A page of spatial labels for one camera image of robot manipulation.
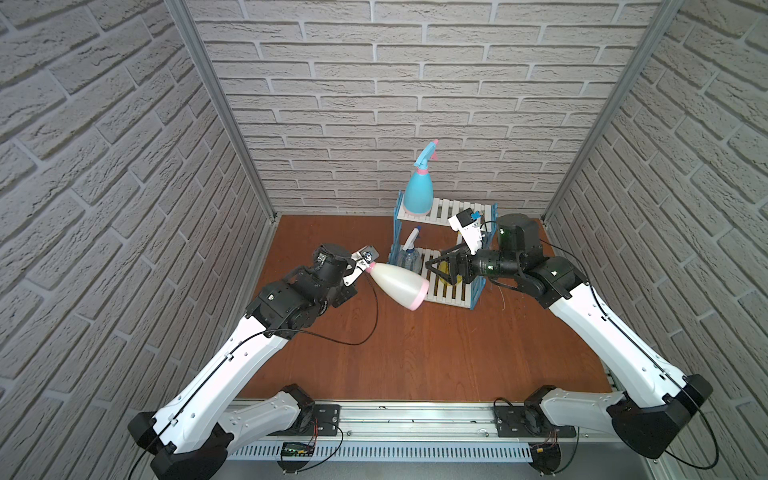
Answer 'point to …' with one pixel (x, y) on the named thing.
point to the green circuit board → (296, 449)
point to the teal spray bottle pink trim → (418, 197)
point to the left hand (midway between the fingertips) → (339, 257)
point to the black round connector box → (546, 456)
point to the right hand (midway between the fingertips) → (428, 264)
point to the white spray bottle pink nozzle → (406, 287)
